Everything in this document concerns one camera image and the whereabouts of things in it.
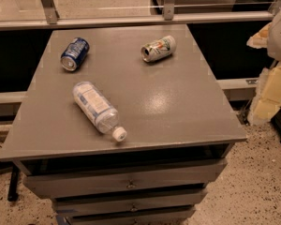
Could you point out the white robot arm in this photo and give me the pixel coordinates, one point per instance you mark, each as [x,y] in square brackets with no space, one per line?
[274,39]

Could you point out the middle grey drawer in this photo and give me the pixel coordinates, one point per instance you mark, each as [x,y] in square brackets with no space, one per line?
[129,203]

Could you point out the grey drawer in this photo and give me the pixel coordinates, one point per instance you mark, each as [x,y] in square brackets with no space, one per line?
[74,184]
[135,218]
[129,203]

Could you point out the white green 7up can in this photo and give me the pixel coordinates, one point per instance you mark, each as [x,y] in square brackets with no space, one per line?
[158,49]

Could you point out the bottom grey drawer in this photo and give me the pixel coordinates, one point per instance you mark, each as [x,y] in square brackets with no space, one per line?
[135,218]

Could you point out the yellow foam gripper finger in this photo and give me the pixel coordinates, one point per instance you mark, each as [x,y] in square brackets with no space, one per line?
[259,40]
[267,101]

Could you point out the metal guard rail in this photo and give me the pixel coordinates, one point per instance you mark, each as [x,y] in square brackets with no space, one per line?
[62,14]

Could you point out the blue soda can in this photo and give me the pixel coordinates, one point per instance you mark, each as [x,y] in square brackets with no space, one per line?
[74,54]

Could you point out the clear blue-label plastic bottle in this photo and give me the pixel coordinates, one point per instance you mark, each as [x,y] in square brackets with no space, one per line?
[98,110]

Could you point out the black table leg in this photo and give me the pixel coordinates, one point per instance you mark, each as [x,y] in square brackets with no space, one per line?
[12,194]

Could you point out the grey drawer cabinet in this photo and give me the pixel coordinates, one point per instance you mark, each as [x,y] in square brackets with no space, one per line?
[173,109]

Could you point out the top grey drawer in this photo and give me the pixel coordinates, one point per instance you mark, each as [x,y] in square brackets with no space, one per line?
[74,184]

